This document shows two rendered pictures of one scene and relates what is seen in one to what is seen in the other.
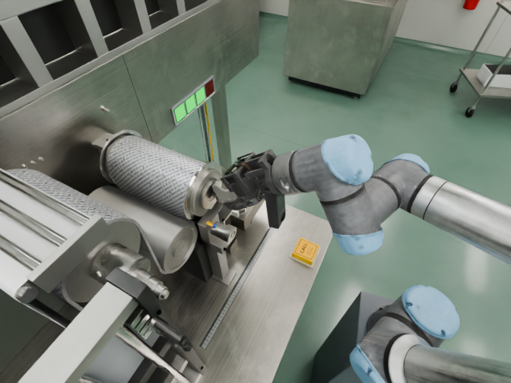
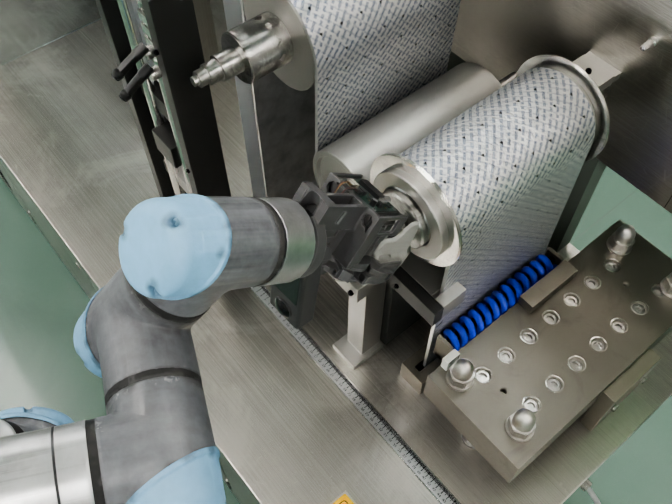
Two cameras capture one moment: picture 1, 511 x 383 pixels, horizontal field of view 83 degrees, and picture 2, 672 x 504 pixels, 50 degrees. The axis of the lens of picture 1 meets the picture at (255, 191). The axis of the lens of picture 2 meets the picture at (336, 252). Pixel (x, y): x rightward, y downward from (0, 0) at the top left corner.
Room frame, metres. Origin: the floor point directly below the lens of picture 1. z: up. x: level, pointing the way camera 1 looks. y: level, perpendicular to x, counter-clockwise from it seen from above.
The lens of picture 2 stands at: (0.54, -0.37, 1.90)
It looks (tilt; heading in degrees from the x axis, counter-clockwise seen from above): 56 degrees down; 112
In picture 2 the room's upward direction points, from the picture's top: straight up
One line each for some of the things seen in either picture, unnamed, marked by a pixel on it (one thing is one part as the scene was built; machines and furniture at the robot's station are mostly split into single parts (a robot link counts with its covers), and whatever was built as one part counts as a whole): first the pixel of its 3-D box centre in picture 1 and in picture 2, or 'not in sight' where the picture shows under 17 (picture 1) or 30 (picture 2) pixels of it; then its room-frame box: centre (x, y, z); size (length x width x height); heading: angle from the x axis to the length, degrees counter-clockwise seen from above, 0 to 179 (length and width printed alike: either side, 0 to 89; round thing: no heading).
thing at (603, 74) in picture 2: (107, 142); (589, 73); (0.57, 0.38, 1.28); 0.06 x 0.05 x 0.02; 62
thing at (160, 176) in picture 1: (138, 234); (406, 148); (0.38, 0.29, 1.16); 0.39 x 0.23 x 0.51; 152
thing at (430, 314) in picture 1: (420, 318); not in sight; (0.21, -0.38, 1.07); 0.13 x 0.12 x 0.14; 130
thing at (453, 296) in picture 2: not in sight; (449, 300); (0.50, 0.09, 1.13); 0.04 x 0.02 x 0.03; 62
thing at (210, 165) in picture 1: (204, 191); (413, 211); (0.44, 0.12, 1.25); 0.15 x 0.01 x 0.15; 152
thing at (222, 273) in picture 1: (220, 252); (359, 299); (0.38, 0.10, 1.05); 0.06 x 0.05 x 0.31; 62
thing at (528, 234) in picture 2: not in sight; (502, 255); (0.55, 0.20, 1.11); 0.23 x 0.01 x 0.18; 62
